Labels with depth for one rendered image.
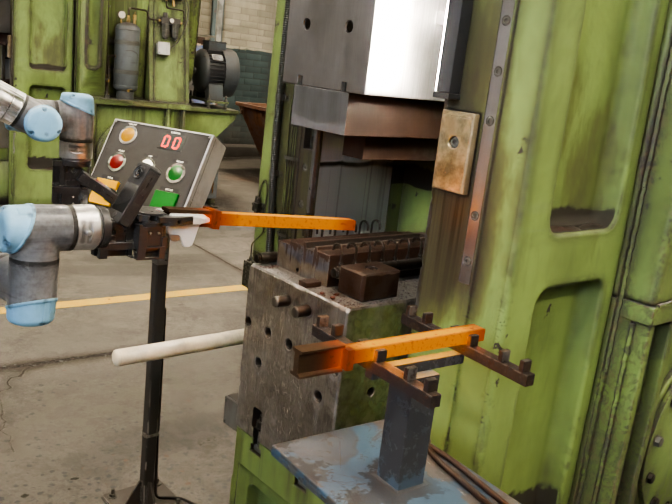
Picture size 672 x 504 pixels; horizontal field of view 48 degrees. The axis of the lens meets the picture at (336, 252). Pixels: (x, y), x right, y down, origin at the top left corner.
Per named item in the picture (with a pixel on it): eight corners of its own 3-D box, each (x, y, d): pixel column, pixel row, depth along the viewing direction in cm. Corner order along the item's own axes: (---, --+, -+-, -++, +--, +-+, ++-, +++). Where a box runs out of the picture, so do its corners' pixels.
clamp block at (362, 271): (360, 302, 169) (364, 275, 168) (336, 291, 176) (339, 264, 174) (398, 297, 177) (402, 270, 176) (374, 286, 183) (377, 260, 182)
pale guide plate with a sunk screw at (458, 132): (461, 195, 161) (474, 114, 157) (430, 187, 167) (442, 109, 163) (468, 195, 162) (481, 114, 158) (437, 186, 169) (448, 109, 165)
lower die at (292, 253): (326, 287, 178) (330, 252, 176) (276, 264, 193) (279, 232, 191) (445, 271, 205) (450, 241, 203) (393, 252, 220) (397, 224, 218)
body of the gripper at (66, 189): (51, 205, 185) (52, 155, 182) (88, 206, 188) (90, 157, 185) (52, 211, 178) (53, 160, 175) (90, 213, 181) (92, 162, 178)
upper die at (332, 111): (344, 135, 170) (349, 92, 167) (290, 124, 184) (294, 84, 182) (465, 140, 197) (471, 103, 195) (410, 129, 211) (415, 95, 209)
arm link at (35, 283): (30, 305, 131) (33, 243, 128) (66, 325, 124) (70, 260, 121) (-16, 312, 124) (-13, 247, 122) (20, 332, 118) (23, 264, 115)
